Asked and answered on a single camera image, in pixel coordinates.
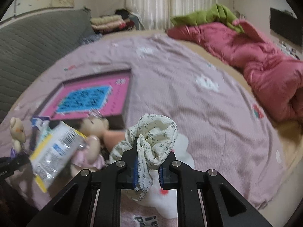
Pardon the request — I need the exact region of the dark patterned cloth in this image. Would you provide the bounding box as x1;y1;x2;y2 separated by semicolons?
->
81;34;103;45

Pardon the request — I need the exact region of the dark cardboard box tray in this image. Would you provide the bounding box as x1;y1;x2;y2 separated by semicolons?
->
32;69;132;131

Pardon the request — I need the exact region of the folded clothes pile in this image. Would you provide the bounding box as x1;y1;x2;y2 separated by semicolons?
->
90;9;140;35

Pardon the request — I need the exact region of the pink purple bed sheet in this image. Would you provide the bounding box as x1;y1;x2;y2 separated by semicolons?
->
1;34;286;209

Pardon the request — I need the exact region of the beige bear pink dress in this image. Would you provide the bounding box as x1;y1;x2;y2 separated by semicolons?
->
70;116;109;177

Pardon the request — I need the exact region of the green blanket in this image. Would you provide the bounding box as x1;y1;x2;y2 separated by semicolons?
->
171;4;244;33

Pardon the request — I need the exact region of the yellow white tissue pack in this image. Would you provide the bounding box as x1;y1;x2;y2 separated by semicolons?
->
30;122;86;193

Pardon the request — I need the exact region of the black wall television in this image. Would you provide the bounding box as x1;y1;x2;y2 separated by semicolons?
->
270;8;302;47

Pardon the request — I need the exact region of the peach makeup sponge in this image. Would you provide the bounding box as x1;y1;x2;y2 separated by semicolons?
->
103;130;125;152

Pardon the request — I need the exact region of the grey quilted headboard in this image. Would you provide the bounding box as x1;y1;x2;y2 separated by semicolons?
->
1;8;94;120

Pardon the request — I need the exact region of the cream bear purple dress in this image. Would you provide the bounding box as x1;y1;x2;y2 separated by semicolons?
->
9;117;26;159

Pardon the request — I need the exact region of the pink blue children's book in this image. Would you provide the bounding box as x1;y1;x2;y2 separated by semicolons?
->
38;73;131;120

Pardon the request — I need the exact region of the pink quilted comforter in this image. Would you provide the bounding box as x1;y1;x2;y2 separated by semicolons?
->
167;20;302;121

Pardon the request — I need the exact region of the floral white fabric scrunchie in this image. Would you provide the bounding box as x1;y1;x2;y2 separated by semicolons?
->
108;113;178;201

